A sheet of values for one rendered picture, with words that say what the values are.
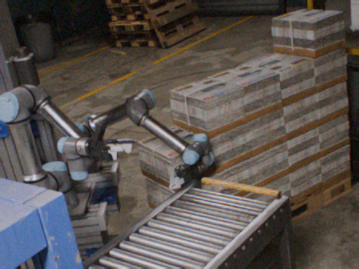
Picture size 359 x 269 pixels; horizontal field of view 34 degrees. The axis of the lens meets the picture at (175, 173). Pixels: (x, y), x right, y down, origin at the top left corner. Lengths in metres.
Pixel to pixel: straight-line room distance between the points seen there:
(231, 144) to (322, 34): 0.93
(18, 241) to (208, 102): 2.18
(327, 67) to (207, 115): 0.97
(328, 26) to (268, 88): 0.59
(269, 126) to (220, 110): 0.42
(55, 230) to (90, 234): 1.62
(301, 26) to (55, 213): 2.78
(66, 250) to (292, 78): 2.57
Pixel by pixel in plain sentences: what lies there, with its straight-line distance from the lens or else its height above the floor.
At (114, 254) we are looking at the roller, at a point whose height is 0.79.
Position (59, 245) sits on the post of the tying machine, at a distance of 1.35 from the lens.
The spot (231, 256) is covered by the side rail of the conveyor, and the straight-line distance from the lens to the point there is 2.35.
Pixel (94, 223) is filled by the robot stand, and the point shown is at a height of 0.73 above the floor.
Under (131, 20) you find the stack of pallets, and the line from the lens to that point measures 9.88.
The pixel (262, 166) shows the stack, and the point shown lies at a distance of 3.68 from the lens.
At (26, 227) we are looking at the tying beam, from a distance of 1.28.
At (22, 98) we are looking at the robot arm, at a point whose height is 1.43.
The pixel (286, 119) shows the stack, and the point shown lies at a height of 0.74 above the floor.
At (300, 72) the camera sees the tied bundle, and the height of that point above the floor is 1.01.
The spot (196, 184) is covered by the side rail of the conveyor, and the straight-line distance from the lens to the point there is 2.93.
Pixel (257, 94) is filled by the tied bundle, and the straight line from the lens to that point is 3.53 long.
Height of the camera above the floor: 2.09
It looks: 25 degrees down
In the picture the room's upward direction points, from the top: 10 degrees counter-clockwise
